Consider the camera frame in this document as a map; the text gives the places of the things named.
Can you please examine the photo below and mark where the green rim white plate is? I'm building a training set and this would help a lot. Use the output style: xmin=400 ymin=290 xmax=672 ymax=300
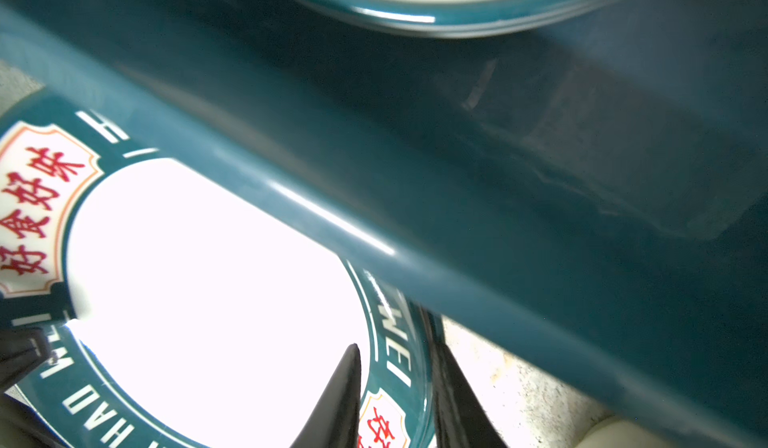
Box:
xmin=1 ymin=90 xmax=436 ymax=447

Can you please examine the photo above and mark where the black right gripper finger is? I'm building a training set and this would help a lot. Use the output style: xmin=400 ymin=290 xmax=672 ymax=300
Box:
xmin=291 ymin=344 xmax=362 ymax=448
xmin=431 ymin=342 xmax=507 ymax=448
xmin=0 ymin=327 xmax=52 ymax=391
xmin=1 ymin=394 xmax=66 ymax=448

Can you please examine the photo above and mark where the dark teal plastic bin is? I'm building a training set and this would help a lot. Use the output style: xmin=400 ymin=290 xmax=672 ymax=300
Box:
xmin=1 ymin=0 xmax=767 ymax=447

